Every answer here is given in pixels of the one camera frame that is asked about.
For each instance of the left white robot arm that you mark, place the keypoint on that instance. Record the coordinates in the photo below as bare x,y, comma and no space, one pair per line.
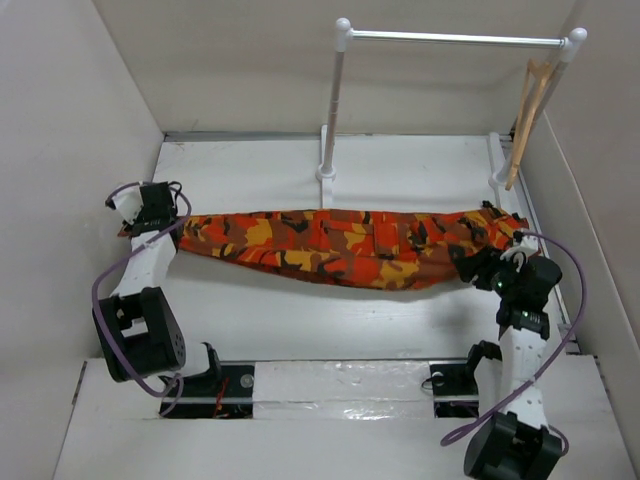
138,332

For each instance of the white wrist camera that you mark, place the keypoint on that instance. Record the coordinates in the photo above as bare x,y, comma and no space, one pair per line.
126,201
525,244

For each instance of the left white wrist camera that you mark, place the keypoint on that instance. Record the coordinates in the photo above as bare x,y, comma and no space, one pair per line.
126,201

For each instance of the white and silver clothes rack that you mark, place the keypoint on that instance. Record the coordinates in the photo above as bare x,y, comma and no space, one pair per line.
567,48

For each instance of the orange camouflage trousers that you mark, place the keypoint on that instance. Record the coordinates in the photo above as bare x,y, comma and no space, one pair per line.
380,250

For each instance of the wooden clothes hanger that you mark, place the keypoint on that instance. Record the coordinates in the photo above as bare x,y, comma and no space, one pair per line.
536,81

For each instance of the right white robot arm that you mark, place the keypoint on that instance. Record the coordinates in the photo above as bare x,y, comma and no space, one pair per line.
516,440

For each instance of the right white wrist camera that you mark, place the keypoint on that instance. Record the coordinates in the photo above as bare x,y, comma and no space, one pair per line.
525,244

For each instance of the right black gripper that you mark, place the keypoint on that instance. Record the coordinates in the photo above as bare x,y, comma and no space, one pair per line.
481,279

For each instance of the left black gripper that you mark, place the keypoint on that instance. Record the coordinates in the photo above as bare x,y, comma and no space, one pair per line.
129,227

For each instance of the black base rail with foil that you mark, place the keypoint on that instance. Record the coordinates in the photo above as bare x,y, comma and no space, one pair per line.
356,390

